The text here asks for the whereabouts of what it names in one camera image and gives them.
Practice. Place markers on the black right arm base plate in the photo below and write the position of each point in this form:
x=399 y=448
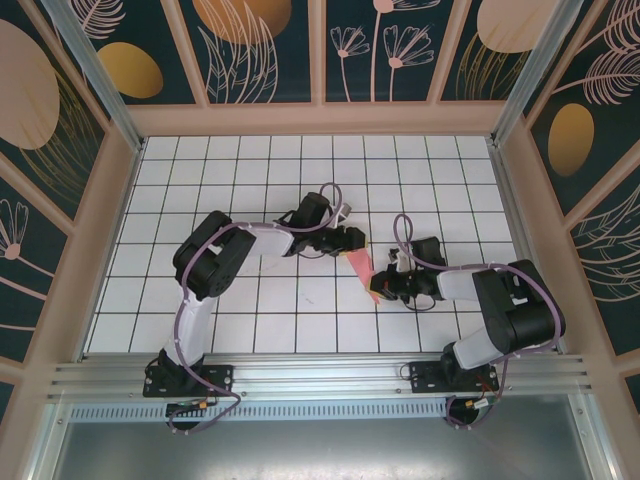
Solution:
x=425 y=377

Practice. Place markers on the grey metal sheet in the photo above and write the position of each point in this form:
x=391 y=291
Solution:
x=320 y=450

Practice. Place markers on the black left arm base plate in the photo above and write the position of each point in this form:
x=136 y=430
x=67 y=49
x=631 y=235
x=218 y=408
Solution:
x=220 y=375

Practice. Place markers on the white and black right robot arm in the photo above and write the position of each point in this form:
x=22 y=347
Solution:
x=457 y=285

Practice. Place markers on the aluminium table side rail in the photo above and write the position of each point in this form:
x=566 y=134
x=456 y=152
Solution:
x=512 y=210

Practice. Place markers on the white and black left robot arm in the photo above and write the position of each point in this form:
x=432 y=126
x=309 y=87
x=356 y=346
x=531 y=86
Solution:
x=270 y=240

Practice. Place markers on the aluminium corner post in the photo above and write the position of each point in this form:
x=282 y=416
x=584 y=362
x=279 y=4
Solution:
x=530 y=70
x=100 y=85

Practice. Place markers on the long aluminium mounting rail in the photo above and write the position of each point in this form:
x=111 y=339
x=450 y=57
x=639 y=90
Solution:
x=320 y=372

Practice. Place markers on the pink cloth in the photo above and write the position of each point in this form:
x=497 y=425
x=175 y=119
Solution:
x=362 y=267

